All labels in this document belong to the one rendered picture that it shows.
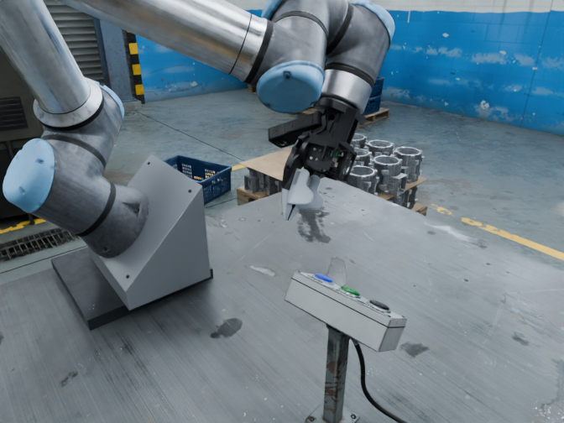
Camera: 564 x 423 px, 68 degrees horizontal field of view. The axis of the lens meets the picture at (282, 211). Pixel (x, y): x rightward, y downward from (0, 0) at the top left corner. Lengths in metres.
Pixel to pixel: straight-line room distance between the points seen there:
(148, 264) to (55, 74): 0.43
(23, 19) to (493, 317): 1.13
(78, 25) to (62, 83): 5.92
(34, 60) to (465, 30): 6.06
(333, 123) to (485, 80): 5.80
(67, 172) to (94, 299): 0.31
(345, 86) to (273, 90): 0.16
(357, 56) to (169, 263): 0.62
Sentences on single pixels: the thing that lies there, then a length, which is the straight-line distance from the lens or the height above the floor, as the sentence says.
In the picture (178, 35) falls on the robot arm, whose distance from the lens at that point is 0.59.
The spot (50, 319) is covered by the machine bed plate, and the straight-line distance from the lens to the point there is 1.15.
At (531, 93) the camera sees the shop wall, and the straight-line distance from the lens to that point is 6.27.
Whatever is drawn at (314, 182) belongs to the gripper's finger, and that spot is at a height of 1.18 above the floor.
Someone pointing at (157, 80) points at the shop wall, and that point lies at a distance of 7.38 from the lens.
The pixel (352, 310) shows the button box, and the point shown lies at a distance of 0.62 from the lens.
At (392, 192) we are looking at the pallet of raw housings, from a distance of 2.78.
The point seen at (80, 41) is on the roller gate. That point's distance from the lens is 6.92.
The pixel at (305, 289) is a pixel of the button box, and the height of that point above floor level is 1.07.
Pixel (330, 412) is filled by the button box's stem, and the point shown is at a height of 0.83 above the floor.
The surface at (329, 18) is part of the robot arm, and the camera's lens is 0.72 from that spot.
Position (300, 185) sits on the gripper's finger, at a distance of 0.71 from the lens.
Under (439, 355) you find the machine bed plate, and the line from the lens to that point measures 0.99.
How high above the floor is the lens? 1.46
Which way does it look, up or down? 27 degrees down
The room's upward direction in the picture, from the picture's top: straight up
